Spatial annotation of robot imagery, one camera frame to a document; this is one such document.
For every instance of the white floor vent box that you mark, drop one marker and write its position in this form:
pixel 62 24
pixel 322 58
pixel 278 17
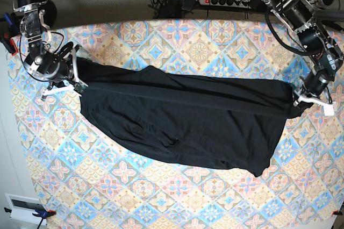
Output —
pixel 22 208

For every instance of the blue orange clamp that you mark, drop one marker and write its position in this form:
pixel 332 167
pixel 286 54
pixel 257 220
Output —
pixel 9 29
pixel 40 213

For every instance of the black t-shirt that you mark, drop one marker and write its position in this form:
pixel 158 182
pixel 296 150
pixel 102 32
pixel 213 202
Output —
pixel 217 123

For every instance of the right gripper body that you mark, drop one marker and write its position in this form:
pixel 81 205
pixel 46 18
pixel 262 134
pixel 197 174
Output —
pixel 56 68

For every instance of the blue orange clamp upper left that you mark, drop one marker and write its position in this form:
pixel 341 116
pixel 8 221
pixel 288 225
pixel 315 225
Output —
pixel 9 29

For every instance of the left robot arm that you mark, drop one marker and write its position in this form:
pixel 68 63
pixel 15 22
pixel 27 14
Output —
pixel 327 57

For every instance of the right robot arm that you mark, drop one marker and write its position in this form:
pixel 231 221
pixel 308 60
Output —
pixel 41 63

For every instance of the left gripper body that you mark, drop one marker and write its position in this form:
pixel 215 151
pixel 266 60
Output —
pixel 315 83

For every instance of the patterned tablecloth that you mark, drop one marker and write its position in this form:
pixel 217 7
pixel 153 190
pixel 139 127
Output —
pixel 92 182

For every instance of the blue orange clamp lower left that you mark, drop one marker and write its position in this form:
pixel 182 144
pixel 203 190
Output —
pixel 40 213

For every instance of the orange clamp lower right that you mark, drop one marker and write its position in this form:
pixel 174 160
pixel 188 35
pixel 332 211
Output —
pixel 337 213

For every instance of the white power strip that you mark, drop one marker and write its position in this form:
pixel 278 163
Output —
pixel 226 3

